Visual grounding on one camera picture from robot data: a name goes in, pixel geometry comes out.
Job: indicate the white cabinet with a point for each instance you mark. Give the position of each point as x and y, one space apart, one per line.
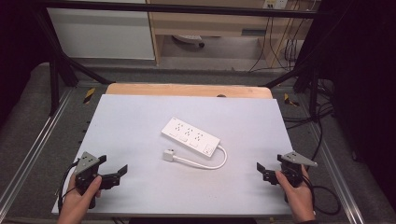
99 34

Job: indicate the white power strip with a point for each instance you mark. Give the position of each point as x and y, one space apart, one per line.
190 137

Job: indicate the light wooden table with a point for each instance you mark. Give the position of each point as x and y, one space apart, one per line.
186 90

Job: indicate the black curtain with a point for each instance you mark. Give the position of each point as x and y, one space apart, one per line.
364 93
18 53

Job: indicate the white plug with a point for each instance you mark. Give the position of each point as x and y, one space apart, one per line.
168 154

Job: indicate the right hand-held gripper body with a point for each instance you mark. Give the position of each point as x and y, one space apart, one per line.
294 168

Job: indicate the grey floor power strip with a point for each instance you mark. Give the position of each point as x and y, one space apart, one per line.
188 39

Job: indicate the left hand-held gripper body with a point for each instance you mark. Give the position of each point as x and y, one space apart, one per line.
87 166

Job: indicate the black metal frame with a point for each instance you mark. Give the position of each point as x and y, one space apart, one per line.
174 8

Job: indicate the white wall socket plate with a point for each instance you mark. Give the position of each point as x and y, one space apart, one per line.
275 3

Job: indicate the light wooden desk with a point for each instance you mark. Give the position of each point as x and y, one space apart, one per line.
214 23

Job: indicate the person's left hand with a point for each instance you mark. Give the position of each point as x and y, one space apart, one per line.
76 203

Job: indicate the aluminium floor rail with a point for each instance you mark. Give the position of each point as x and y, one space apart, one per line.
34 146
337 174

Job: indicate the yellow black tape strip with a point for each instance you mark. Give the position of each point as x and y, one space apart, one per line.
89 95
290 100

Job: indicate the person's right hand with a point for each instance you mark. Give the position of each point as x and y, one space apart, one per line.
297 199

